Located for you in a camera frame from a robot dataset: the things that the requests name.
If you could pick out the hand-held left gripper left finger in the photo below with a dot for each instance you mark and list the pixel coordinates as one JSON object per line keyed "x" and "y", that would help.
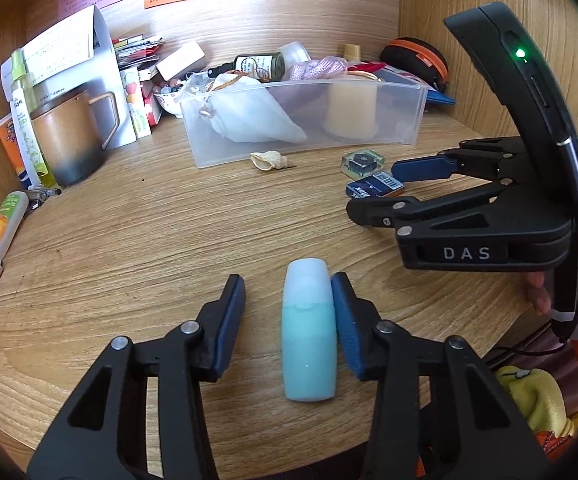
{"x": 231, "y": 320}

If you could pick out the white bowl of beads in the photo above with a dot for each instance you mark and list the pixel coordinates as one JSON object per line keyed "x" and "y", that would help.
{"x": 169, "y": 100}

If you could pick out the brown mug with lid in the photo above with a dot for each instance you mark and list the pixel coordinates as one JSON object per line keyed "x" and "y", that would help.
{"x": 64, "y": 135}

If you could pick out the wooden desktop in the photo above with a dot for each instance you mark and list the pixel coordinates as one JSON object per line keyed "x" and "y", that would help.
{"x": 144, "y": 240}

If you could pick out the clear plastic storage box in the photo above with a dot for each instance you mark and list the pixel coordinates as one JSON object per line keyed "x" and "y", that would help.
{"x": 269, "y": 140}

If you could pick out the book with fruit print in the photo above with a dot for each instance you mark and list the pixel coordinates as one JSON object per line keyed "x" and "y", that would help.
{"x": 136, "y": 105}

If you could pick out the white tube orange green label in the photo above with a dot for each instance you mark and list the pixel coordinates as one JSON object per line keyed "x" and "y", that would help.
{"x": 1, "y": 225}

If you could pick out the small clear case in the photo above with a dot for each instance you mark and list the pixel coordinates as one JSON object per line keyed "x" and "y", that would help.
{"x": 363, "y": 162}

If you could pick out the red cloth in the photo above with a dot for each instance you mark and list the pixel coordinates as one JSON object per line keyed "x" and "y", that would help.
{"x": 364, "y": 66}

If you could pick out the white paper sheet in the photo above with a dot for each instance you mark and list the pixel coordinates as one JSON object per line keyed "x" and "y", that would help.
{"x": 59, "y": 45}

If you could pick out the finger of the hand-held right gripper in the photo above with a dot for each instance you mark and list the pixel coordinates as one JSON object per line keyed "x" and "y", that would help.
{"x": 374, "y": 210}
{"x": 424, "y": 168}

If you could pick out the stack of small boxes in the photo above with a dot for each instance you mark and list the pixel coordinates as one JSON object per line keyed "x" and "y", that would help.
{"x": 141, "y": 52}

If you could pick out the small blue box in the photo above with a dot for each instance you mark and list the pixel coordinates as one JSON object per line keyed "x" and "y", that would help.
{"x": 374, "y": 185}

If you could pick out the orange carton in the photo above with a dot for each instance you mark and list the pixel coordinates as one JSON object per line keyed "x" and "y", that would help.
{"x": 9, "y": 145}

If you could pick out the person's right hand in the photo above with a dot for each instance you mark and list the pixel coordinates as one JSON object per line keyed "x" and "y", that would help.
{"x": 540, "y": 292}

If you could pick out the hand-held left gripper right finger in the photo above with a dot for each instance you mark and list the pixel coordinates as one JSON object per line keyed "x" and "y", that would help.
{"x": 346, "y": 330}

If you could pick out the white paper bag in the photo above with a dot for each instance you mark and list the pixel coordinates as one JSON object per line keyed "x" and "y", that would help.
{"x": 111, "y": 75}

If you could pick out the dark bottle with label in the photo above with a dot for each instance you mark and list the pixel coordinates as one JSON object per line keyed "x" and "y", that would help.
{"x": 254, "y": 65}

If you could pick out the black case with orange zip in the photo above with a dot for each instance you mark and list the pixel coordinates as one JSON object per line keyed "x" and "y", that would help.
{"x": 414, "y": 60}

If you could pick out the small white cardboard box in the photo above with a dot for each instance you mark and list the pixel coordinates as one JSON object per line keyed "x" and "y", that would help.
{"x": 181, "y": 60}

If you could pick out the yellow plush toy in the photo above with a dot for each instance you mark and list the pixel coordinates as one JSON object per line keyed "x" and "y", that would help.
{"x": 534, "y": 395}

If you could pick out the beige seashell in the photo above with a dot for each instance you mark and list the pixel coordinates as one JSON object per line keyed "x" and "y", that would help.
{"x": 269, "y": 160}

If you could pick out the translucent white tape roll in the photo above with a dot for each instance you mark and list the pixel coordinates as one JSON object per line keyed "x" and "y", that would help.
{"x": 294, "y": 52}

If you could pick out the teal squeeze bottle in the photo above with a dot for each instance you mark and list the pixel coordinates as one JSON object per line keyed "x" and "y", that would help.
{"x": 309, "y": 350}

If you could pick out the blue patchwork pouch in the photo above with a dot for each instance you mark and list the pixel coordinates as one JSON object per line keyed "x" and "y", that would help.
{"x": 441, "y": 97}

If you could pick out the green labelled bottle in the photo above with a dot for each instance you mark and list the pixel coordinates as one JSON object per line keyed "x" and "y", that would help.
{"x": 29, "y": 125}

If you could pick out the cream cylindrical container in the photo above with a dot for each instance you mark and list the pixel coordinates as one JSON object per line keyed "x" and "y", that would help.
{"x": 351, "y": 110}

